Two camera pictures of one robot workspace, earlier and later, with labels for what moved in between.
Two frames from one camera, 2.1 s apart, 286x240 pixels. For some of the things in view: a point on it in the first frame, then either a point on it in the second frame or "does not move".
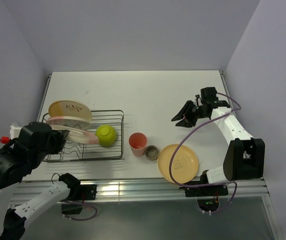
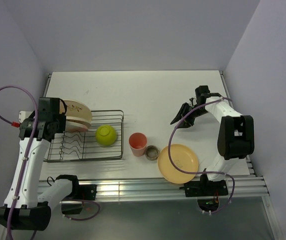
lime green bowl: [106, 134] does not move
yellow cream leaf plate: [70, 108] does not move
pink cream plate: [76, 134] to [70, 126]
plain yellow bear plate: [184, 164] does not move
